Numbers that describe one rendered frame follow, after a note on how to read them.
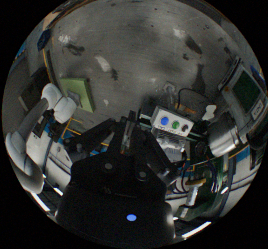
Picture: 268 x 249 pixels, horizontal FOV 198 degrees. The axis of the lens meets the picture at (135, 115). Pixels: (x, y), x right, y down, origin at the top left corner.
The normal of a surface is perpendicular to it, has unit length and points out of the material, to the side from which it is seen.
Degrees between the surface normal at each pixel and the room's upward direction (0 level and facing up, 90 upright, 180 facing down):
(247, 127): 90
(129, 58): 0
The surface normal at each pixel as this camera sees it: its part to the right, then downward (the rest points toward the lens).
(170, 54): -0.20, 0.77
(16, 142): 0.81, -0.58
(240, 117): -0.94, -0.32
